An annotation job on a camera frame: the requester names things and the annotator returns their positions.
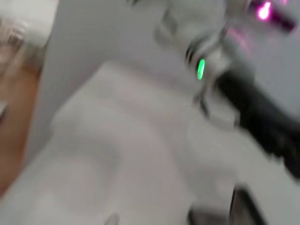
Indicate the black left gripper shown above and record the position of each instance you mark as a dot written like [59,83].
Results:
[257,110]

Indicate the black glasses case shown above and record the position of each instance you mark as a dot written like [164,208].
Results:
[243,208]

